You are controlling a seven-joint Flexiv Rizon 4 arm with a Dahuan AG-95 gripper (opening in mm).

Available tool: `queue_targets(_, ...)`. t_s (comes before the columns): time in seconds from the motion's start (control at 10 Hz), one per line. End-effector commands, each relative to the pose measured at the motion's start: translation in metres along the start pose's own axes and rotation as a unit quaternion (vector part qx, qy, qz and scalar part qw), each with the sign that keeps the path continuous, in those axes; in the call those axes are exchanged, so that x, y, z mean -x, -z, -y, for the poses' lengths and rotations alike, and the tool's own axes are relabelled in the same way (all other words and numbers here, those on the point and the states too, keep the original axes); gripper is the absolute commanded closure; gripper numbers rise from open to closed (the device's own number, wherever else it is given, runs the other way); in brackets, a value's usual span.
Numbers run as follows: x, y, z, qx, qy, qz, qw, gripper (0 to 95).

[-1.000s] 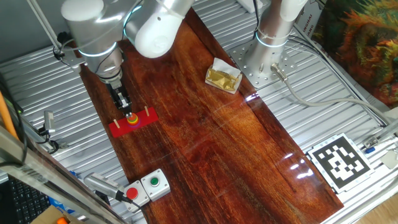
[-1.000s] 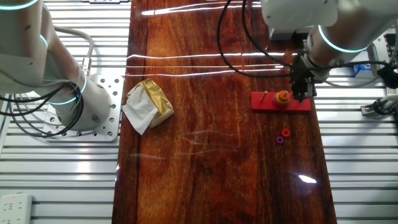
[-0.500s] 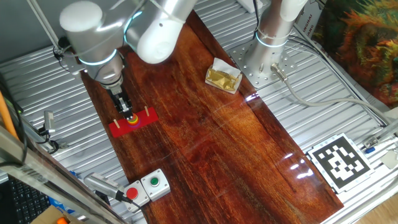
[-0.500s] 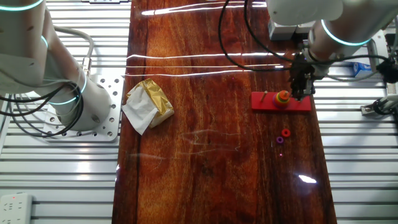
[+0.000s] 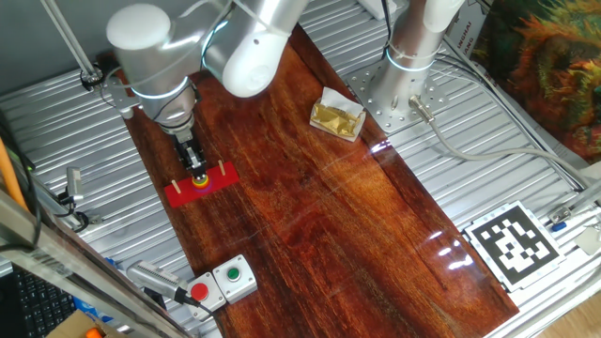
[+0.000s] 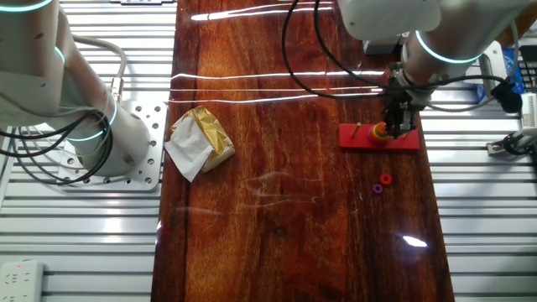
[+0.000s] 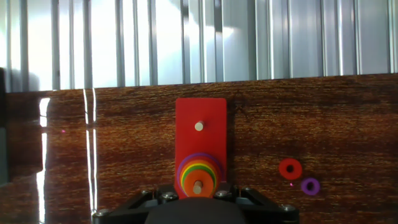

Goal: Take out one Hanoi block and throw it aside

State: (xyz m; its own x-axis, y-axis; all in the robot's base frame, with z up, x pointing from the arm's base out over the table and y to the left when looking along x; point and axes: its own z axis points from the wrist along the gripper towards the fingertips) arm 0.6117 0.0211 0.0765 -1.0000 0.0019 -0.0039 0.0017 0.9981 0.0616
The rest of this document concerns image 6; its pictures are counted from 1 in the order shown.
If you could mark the glossy wood grain board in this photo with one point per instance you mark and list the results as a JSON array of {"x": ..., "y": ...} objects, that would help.
[{"x": 293, "y": 189}]

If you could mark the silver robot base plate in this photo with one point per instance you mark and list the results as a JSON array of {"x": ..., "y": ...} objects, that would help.
[{"x": 153, "y": 138}]

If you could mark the white ribbed device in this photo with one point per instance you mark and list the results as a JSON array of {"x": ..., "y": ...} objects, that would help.
[{"x": 529, "y": 113}]

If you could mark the white Flexiv robot arm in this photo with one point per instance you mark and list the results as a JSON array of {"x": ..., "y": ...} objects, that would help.
[{"x": 42, "y": 63}]

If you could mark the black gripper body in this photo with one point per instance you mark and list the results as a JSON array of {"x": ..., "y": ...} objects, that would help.
[{"x": 398, "y": 98}]

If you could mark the red Hanoi base board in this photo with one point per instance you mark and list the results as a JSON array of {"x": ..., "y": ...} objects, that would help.
[{"x": 356, "y": 142}]

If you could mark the white power strip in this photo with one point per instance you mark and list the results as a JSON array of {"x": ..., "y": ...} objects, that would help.
[{"x": 21, "y": 281}]

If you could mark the wooden Hanoi peg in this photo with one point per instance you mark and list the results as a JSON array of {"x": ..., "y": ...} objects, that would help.
[{"x": 356, "y": 130}]

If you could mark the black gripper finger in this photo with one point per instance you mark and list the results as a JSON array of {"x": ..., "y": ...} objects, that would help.
[
  {"x": 390, "y": 123},
  {"x": 405, "y": 123}
]

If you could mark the brown cardboard box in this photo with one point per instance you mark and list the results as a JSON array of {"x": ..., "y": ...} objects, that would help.
[{"x": 529, "y": 29}]

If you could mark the gold tissue pack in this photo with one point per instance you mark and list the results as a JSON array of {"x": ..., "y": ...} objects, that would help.
[{"x": 214, "y": 134}]

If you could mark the black keypad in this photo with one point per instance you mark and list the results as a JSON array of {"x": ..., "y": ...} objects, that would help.
[{"x": 529, "y": 67}]

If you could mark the crumpled white tissue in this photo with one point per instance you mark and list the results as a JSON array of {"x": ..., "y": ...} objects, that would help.
[{"x": 186, "y": 147}]

